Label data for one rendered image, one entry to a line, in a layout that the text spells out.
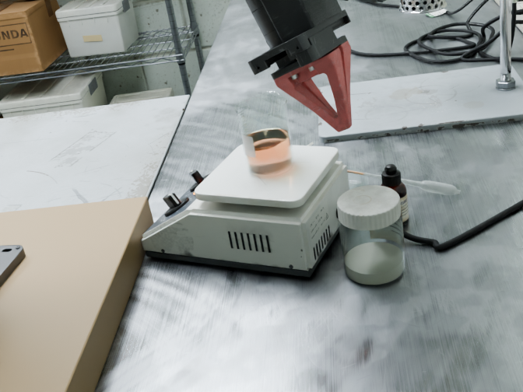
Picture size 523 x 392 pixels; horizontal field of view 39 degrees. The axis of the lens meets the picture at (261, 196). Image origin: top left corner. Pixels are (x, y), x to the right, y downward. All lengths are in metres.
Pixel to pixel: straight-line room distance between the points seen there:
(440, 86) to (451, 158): 0.22
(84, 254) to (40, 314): 0.10
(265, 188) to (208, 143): 0.36
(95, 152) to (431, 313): 0.63
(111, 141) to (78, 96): 1.80
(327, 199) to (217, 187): 0.11
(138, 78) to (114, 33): 0.43
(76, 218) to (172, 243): 0.13
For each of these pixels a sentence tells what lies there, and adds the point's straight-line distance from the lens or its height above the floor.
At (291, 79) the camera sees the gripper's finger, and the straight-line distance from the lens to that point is 0.70.
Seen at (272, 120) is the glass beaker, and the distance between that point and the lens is 0.72.
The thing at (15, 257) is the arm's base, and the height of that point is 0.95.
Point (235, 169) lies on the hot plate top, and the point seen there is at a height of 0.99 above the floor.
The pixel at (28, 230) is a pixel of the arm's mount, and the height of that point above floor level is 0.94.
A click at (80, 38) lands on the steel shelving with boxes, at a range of 2.99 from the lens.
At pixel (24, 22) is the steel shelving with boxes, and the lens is 2.92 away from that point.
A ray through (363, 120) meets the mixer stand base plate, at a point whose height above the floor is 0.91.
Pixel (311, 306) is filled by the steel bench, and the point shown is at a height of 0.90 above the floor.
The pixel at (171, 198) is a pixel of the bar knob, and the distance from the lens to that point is 0.79.
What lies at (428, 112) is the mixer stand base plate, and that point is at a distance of 1.05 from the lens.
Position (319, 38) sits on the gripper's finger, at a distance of 0.66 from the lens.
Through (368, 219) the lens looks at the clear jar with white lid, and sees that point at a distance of 0.67.
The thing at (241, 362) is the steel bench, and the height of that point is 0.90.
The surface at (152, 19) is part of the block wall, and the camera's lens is 3.22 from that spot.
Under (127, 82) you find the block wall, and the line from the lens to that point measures 3.33.
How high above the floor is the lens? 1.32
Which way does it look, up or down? 28 degrees down
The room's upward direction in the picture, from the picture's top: 10 degrees counter-clockwise
